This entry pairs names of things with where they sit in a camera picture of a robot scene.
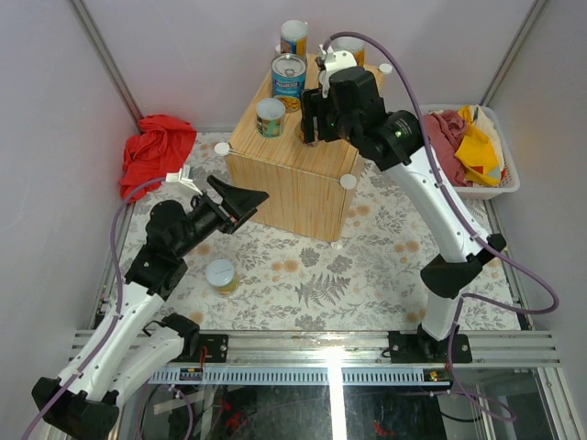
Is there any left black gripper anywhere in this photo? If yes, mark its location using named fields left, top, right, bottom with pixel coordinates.
left=176, top=177, right=270, bottom=259

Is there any Progresso chicken noodle can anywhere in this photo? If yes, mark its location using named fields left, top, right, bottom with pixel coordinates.
left=271, top=53, right=307, bottom=113

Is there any small green white-lid can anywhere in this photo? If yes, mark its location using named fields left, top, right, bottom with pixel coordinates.
left=256, top=98, right=286, bottom=138

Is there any tall yellow congee can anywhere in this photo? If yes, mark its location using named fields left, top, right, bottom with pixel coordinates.
left=331, top=37, right=365, bottom=66

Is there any fruit can silver bottom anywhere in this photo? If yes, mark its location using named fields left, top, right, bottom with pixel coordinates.
left=298, top=130, right=320, bottom=147

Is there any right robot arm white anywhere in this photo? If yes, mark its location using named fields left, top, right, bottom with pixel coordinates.
left=301, top=66, right=506, bottom=362

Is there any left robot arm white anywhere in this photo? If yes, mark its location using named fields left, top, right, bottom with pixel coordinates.
left=25, top=176, right=269, bottom=439

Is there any wooden grain cabinet box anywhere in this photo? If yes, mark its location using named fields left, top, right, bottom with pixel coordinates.
left=226, top=74, right=364, bottom=242

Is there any white corner connector front-left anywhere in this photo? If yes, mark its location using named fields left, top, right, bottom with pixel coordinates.
left=214, top=142, right=230, bottom=156

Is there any short yellow silver-top can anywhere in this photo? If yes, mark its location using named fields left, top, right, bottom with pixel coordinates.
left=205, top=259, right=239, bottom=297

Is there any red crumpled cloth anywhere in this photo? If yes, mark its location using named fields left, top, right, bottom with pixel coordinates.
left=119, top=115, right=197, bottom=199

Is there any white corner connector front-right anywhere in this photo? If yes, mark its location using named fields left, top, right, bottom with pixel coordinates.
left=339, top=173, right=358, bottom=191

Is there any pink cloth in basket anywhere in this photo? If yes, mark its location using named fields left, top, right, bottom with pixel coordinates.
left=423, top=110, right=467, bottom=187

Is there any white cloth in basket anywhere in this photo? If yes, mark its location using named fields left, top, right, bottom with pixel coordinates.
left=469, top=105, right=504, bottom=171

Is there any yellow cloth in basket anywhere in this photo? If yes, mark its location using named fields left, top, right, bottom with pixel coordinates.
left=455, top=105, right=502, bottom=187

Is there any white plastic basket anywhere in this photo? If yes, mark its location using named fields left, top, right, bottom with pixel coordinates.
left=415, top=103, right=522, bottom=201

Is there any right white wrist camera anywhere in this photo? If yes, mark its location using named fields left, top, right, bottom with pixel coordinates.
left=316, top=44, right=357, bottom=98

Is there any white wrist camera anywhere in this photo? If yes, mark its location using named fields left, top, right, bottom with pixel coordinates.
left=164, top=164, right=202, bottom=195
left=316, top=44, right=357, bottom=98

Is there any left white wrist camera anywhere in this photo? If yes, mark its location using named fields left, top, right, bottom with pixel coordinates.
left=164, top=164, right=202, bottom=195

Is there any aluminium mounting rail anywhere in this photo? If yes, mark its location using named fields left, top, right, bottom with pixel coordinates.
left=68, top=328, right=561, bottom=368

